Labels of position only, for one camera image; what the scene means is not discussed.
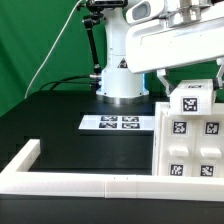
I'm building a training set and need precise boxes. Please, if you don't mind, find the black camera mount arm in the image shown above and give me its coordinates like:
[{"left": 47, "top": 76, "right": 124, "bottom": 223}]
[{"left": 78, "top": 0, "right": 128, "bottom": 90}]

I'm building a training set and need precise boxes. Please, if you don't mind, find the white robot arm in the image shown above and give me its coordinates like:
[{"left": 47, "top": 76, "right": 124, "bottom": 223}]
[{"left": 83, "top": 0, "right": 224, "bottom": 103}]

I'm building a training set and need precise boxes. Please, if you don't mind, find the white base tag plate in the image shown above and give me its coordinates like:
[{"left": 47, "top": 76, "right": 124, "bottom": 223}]
[{"left": 79, "top": 115, "right": 155, "bottom": 131}]

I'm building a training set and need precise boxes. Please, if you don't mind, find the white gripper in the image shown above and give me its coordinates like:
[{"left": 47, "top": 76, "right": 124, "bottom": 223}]
[{"left": 126, "top": 9, "right": 224, "bottom": 96}]

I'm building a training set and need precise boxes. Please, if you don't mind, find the black cable bundle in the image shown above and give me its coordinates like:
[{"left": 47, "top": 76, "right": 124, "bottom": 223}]
[{"left": 39, "top": 75, "right": 101, "bottom": 92}]

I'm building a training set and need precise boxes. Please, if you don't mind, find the white cable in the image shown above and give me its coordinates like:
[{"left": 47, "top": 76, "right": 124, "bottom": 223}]
[{"left": 24, "top": 0, "right": 84, "bottom": 100}]

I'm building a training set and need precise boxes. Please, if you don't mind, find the white cabinet top block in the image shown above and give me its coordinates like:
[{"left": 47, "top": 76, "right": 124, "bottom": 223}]
[{"left": 170, "top": 79, "right": 216, "bottom": 115}]

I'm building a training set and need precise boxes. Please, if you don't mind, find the white cabinet door panel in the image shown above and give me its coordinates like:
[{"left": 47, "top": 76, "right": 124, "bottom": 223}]
[{"left": 198, "top": 115, "right": 224, "bottom": 178}]

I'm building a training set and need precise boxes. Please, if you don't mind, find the white U-shaped fence frame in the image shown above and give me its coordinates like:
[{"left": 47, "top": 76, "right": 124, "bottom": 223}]
[{"left": 0, "top": 139, "right": 224, "bottom": 202}]

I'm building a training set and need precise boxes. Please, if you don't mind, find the white cabinet body box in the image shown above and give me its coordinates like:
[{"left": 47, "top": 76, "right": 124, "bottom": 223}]
[{"left": 152, "top": 102, "right": 224, "bottom": 178}]

